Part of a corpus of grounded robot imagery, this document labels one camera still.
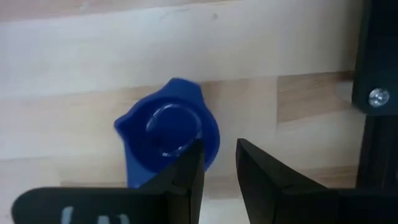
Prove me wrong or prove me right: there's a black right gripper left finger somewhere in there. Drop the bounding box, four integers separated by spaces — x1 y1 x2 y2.
11 139 206 224

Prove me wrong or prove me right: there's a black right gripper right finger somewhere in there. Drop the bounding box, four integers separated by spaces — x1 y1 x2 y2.
235 138 398 224

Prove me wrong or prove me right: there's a small dark blue measuring cup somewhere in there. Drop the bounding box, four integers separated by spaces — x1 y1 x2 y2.
114 77 221 190

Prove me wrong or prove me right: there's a black aluminium table frame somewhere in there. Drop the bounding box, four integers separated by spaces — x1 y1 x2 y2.
351 0 398 189

